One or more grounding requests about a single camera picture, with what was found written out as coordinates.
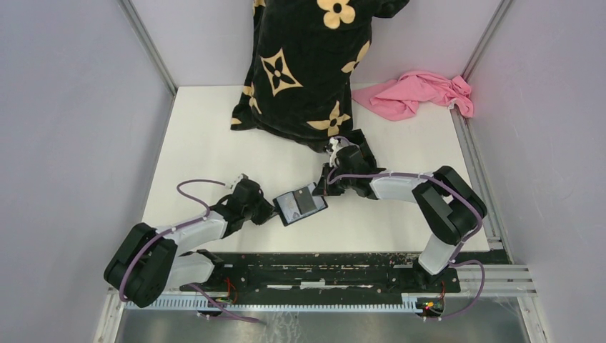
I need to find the black floral blanket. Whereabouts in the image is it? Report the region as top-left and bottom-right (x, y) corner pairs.
(231, 0), (406, 152)

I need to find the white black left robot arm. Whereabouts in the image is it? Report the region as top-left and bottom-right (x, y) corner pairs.
(103, 175), (277, 308)

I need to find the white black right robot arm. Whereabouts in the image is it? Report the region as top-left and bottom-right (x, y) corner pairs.
(313, 145), (487, 292)

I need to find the white slotted cable duct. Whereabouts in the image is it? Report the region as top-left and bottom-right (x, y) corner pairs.
(143, 294), (422, 314)

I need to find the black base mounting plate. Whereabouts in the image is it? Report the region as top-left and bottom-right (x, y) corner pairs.
(197, 252), (461, 305)

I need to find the black plastic bin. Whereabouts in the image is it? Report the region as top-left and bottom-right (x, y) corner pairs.
(338, 129), (377, 167)

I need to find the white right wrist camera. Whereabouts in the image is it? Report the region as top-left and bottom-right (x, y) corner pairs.
(327, 136), (350, 166)

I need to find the dark grey credit card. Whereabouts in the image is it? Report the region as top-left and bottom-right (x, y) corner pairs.
(294, 187), (319, 215)

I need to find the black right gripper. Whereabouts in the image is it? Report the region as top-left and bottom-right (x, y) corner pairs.
(312, 162), (354, 196)

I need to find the black leather card holder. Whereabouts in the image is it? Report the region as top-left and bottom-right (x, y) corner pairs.
(273, 182), (328, 227)

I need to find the pink cloth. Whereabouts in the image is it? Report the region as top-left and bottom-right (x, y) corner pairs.
(352, 71), (475, 121)

